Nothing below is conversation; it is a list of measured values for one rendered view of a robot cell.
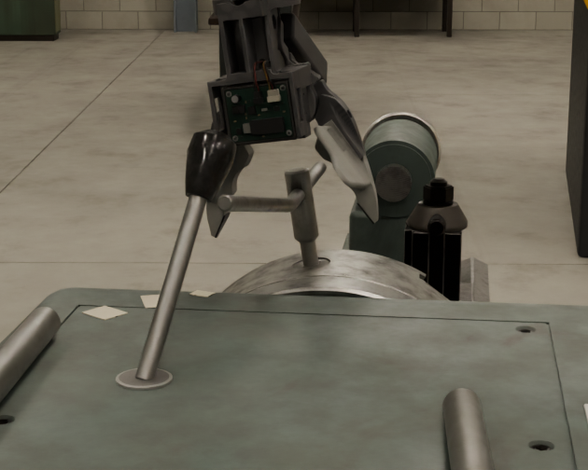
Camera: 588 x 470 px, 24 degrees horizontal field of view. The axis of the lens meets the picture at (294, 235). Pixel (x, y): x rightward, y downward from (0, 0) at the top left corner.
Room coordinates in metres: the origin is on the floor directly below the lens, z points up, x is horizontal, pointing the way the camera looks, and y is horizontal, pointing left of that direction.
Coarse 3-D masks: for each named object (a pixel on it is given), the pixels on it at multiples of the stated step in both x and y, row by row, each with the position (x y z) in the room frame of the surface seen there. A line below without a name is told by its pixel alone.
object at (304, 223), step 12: (300, 168) 1.16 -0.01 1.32; (288, 180) 1.15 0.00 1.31; (300, 180) 1.15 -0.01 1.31; (288, 192) 1.15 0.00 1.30; (312, 192) 1.15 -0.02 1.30; (300, 204) 1.14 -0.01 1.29; (312, 204) 1.15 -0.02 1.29; (300, 216) 1.15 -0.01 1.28; (312, 216) 1.15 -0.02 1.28; (300, 228) 1.15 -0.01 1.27; (312, 228) 1.15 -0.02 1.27; (300, 240) 1.15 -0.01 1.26; (312, 240) 1.15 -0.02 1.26; (312, 252) 1.15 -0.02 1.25; (312, 264) 1.15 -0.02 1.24
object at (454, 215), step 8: (416, 208) 1.75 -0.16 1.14; (424, 208) 1.73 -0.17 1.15; (432, 208) 1.73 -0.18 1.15; (440, 208) 1.73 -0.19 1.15; (448, 208) 1.73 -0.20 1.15; (456, 208) 1.74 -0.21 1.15; (416, 216) 1.74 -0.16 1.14; (424, 216) 1.73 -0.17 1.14; (448, 216) 1.72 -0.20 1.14; (456, 216) 1.73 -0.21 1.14; (464, 216) 1.74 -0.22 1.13; (408, 224) 1.75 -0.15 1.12; (416, 224) 1.73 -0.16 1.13; (424, 224) 1.72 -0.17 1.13; (448, 224) 1.72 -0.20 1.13; (456, 224) 1.72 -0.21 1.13; (464, 224) 1.73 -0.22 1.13
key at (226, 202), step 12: (312, 168) 1.23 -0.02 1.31; (324, 168) 1.24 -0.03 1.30; (312, 180) 1.19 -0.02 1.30; (300, 192) 1.14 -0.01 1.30; (228, 204) 0.93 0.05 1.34; (240, 204) 0.94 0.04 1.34; (252, 204) 0.98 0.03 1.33; (264, 204) 1.01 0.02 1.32; (276, 204) 1.05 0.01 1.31; (288, 204) 1.08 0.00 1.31
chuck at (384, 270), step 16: (288, 256) 1.19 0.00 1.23; (320, 256) 1.17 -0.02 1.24; (336, 256) 1.17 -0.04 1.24; (352, 256) 1.17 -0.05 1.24; (368, 256) 1.18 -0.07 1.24; (384, 256) 1.19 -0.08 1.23; (256, 272) 1.18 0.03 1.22; (272, 272) 1.15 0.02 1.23; (288, 272) 1.14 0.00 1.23; (304, 272) 1.12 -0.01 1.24; (320, 272) 1.12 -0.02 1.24; (336, 272) 1.12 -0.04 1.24; (352, 272) 1.12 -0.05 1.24; (368, 272) 1.13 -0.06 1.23; (384, 272) 1.14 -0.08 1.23; (400, 272) 1.15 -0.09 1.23; (416, 272) 1.18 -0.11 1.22; (240, 288) 1.15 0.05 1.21; (256, 288) 1.12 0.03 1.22; (400, 288) 1.11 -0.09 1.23; (416, 288) 1.13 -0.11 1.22; (432, 288) 1.15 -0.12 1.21
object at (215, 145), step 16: (192, 144) 0.87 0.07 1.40; (208, 144) 0.87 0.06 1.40; (224, 144) 0.87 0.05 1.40; (192, 160) 0.87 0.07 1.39; (208, 160) 0.86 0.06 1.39; (224, 160) 0.87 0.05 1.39; (192, 176) 0.86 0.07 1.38; (208, 176) 0.86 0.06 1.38; (224, 176) 0.87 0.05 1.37; (192, 192) 0.86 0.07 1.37; (208, 192) 0.86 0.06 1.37
